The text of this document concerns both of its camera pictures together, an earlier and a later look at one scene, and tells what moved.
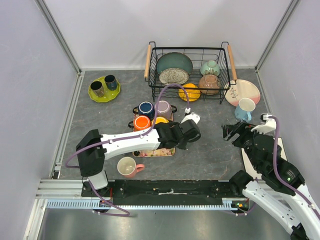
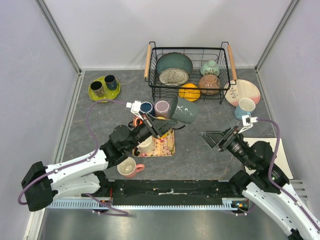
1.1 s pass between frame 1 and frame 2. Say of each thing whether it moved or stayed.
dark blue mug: stayed
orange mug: stayed
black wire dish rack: stayed
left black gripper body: moved
